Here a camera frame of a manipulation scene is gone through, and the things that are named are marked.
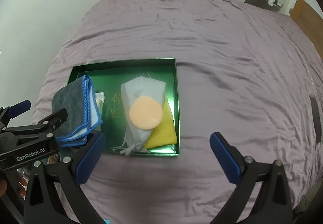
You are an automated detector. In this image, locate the wooden headboard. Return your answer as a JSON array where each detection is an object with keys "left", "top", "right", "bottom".
[{"left": 289, "top": 0, "right": 323, "bottom": 59}]

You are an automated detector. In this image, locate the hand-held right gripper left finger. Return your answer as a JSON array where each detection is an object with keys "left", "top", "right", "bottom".
[{"left": 24, "top": 132, "right": 107, "bottom": 224}]

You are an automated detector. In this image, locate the dark grey blue-edged cloth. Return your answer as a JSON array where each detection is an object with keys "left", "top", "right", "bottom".
[{"left": 51, "top": 75, "right": 104, "bottom": 148}]

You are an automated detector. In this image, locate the yellow towel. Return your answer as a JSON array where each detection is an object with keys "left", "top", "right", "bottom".
[{"left": 144, "top": 99, "right": 177, "bottom": 150}]

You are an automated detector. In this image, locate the bed with purple sheet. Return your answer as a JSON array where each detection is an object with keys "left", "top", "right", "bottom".
[{"left": 33, "top": 0, "right": 323, "bottom": 224}]

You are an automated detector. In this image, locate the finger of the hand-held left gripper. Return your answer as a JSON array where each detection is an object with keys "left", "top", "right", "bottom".
[
  {"left": 0, "top": 100, "right": 32, "bottom": 129},
  {"left": 33, "top": 109, "right": 69, "bottom": 130}
]

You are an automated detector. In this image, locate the green tray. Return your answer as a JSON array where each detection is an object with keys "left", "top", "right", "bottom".
[{"left": 66, "top": 57, "right": 181, "bottom": 157}]

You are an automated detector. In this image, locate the round orange puff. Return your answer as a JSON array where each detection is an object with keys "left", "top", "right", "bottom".
[{"left": 129, "top": 96, "right": 163, "bottom": 130}]

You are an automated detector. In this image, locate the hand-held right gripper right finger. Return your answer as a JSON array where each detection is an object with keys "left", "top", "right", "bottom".
[{"left": 210, "top": 132, "right": 294, "bottom": 224}]

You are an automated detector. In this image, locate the person's left hand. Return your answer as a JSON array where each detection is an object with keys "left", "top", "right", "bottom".
[{"left": 0, "top": 172, "right": 28, "bottom": 199}]

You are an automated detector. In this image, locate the flat black item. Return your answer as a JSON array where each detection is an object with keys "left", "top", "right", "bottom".
[{"left": 309, "top": 96, "right": 323, "bottom": 143}]

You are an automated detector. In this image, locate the grey sleep mask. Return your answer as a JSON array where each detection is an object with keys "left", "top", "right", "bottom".
[{"left": 112, "top": 76, "right": 167, "bottom": 156}]

